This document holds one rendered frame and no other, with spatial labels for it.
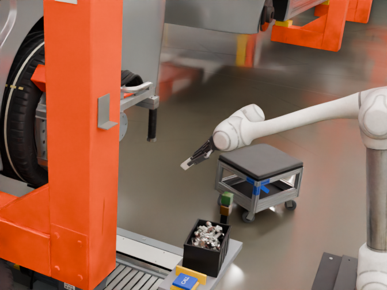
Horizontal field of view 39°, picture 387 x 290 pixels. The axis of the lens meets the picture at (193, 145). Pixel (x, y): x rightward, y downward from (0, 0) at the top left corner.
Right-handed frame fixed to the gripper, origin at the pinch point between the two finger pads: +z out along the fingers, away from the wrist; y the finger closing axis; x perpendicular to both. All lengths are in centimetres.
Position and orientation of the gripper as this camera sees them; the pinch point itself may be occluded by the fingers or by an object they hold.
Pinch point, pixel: (188, 163)
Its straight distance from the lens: 237.5
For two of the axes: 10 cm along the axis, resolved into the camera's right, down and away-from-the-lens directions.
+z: -6.8, 5.2, 5.2
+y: 1.8, -5.7, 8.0
